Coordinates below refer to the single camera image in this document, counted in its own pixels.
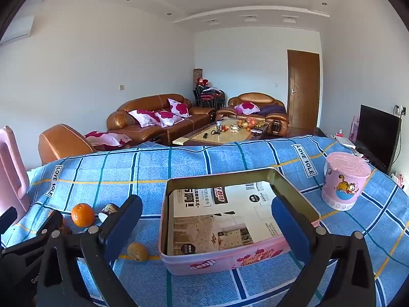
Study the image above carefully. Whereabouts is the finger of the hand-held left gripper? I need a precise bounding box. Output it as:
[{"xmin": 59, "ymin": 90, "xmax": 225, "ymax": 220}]
[
  {"xmin": 0, "ymin": 210, "xmax": 64, "ymax": 257},
  {"xmin": 0, "ymin": 207, "xmax": 18, "ymax": 231}
]

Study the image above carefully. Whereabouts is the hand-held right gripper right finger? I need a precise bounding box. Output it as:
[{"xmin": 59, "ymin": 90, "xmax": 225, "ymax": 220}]
[{"xmin": 271, "ymin": 194, "xmax": 378, "ymax": 307}]

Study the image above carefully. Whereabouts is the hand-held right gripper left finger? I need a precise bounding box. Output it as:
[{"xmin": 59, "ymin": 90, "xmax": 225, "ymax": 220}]
[{"xmin": 36, "ymin": 194, "xmax": 143, "ymax": 307}]

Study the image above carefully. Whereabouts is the cylinder snack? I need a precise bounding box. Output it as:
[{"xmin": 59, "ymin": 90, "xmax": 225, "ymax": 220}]
[{"xmin": 97, "ymin": 203, "xmax": 121, "ymax": 223}]

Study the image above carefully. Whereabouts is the tan round fruit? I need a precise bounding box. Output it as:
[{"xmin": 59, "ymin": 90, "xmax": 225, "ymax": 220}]
[{"xmin": 127, "ymin": 242, "xmax": 149, "ymax": 262}]

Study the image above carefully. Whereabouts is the orange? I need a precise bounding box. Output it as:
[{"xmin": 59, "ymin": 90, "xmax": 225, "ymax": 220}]
[{"xmin": 71, "ymin": 203, "xmax": 96, "ymax": 228}]

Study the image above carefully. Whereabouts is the pink tin box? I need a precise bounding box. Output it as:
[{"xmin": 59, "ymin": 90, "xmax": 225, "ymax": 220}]
[{"xmin": 159, "ymin": 168, "xmax": 321, "ymax": 276}]

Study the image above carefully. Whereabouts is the pink electric kettle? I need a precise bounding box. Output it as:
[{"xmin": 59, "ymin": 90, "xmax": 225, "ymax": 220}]
[{"xmin": 0, "ymin": 126, "xmax": 31, "ymax": 222}]

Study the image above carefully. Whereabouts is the printed paper leaflet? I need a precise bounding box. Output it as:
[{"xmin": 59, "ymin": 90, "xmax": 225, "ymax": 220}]
[{"xmin": 169, "ymin": 181, "xmax": 284, "ymax": 256}]

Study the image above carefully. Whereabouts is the pink cartoon lidded bucket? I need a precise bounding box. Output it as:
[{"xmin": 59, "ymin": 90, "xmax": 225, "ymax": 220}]
[{"xmin": 321, "ymin": 152, "xmax": 373, "ymax": 211}]

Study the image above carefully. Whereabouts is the pink floral pillow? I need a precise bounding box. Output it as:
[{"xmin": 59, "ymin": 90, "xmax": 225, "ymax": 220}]
[
  {"xmin": 168, "ymin": 98, "xmax": 192, "ymax": 118},
  {"xmin": 234, "ymin": 102, "xmax": 260, "ymax": 115},
  {"xmin": 154, "ymin": 110, "xmax": 185, "ymax": 128},
  {"xmin": 84, "ymin": 130, "xmax": 132, "ymax": 149},
  {"xmin": 128, "ymin": 109, "xmax": 161, "ymax": 128}
]

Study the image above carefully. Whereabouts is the brown leather chaise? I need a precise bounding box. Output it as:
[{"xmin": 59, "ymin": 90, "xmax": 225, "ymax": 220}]
[{"xmin": 38, "ymin": 124, "xmax": 96, "ymax": 166}]

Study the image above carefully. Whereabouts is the blue plaid tablecloth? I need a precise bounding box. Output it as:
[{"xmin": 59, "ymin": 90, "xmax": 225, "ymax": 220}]
[{"xmin": 0, "ymin": 134, "xmax": 409, "ymax": 307}]

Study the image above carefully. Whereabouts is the orange and red produce pile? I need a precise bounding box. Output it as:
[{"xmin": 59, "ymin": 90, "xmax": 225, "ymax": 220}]
[{"xmin": 237, "ymin": 117, "xmax": 266, "ymax": 132}]

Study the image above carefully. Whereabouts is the wooden coffee table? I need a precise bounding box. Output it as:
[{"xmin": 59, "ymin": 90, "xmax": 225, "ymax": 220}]
[{"xmin": 172, "ymin": 118, "xmax": 269, "ymax": 147}]

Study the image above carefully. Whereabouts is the purple blanket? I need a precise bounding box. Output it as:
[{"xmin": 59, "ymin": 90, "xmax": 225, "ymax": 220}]
[{"xmin": 259, "ymin": 104, "xmax": 287, "ymax": 119}]

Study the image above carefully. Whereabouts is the black television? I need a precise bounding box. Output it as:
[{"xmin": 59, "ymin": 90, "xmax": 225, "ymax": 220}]
[{"xmin": 355, "ymin": 104, "xmax": 402, "ymax": 175}]

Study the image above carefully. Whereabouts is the brown leather sofa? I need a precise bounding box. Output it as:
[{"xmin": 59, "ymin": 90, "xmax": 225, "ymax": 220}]
[{"xmin": 106, "ymin": 94, "xmax": 217, "ymax": 146}]

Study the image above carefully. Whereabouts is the brown leather armchair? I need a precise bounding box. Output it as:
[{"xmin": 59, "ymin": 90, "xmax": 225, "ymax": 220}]
[{"xmin": 215, "ymin": 92, "xmax": 290, "ymax": 137}]

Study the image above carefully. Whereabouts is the brown wooden door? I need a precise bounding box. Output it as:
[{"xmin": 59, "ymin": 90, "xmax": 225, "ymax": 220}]
[{"xmin": 287, "ymin": 49, "xmax": 321, "ymax": 129}]

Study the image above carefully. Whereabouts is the stack of black chairs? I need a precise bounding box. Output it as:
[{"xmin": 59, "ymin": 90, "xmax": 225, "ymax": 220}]
[{"xmin": 193, "ymin": 85, "xmax": 226, "ymax": 109}]

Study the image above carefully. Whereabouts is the tall patterned floor vase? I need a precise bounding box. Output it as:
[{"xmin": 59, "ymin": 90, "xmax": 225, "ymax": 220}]
[{"xmin": 192, "ymin": 68, "xmax": 204, "ymax": 90}]

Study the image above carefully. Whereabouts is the white air conditioner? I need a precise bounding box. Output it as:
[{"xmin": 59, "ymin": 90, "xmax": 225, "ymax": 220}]
[{"xmin": 0, "ymin": 15, "xmax": 35, "ymax": 44}]

